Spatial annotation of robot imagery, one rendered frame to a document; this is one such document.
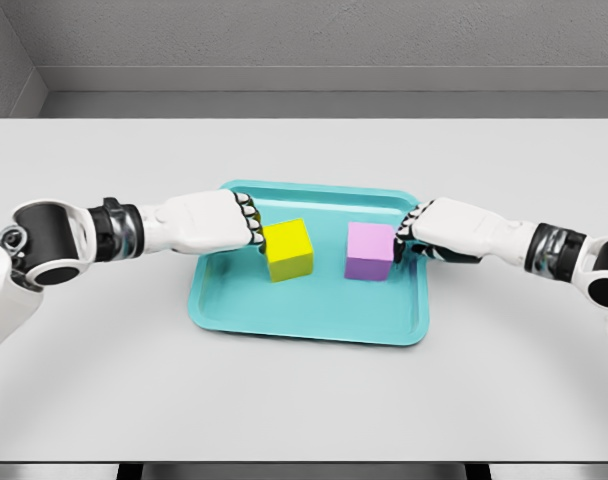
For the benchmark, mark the teal tray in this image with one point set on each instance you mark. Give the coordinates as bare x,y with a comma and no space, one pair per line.
309,305

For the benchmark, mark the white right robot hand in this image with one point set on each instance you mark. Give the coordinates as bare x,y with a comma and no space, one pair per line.
441,225

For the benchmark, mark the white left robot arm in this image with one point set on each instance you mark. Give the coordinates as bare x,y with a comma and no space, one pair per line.
84,240

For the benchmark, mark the pink cube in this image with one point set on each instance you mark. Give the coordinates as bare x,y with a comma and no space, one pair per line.
368,250

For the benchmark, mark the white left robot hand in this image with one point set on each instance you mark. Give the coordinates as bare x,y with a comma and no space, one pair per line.
211,220

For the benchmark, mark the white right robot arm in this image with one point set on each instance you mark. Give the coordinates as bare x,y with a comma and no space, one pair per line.
554,255

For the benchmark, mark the yellow cube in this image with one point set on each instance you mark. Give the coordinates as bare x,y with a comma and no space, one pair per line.
288,250

